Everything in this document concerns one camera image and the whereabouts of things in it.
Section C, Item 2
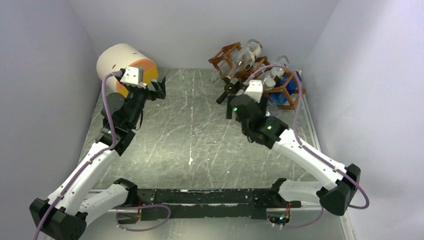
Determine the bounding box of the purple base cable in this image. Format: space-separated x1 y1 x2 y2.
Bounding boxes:
114 203 172 232

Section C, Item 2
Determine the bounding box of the green wine bottle black cap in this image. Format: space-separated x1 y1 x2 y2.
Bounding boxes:
216 79 241 105

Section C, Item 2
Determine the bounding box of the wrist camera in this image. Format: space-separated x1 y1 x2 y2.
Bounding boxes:
120 66 146 88
243 79 264 103

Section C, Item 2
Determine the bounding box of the white orange bread box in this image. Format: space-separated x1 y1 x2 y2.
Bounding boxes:
96 43 159 92

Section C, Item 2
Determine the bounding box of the square clear whisky bottle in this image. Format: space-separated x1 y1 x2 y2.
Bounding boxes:
258 55 290 90

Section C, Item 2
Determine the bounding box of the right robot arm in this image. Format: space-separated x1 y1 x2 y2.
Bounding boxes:
229 94 361 216

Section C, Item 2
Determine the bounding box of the blue glass bottle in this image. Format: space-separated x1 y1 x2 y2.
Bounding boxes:
265 71 302 110

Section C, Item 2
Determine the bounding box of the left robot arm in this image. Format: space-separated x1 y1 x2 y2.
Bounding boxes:
29 76 166 240

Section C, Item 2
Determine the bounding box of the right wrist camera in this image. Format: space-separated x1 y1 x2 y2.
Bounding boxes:
243 79 264 103

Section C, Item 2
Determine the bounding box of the wooden wine rack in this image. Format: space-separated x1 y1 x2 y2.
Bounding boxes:
208 39 301 110

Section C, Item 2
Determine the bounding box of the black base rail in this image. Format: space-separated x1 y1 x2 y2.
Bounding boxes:
137 188 302 221

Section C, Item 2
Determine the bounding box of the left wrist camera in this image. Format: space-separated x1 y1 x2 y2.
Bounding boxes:
120 66 146 88

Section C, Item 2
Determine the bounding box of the round clear glass bottle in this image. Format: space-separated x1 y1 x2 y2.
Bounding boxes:
227 38 263 77

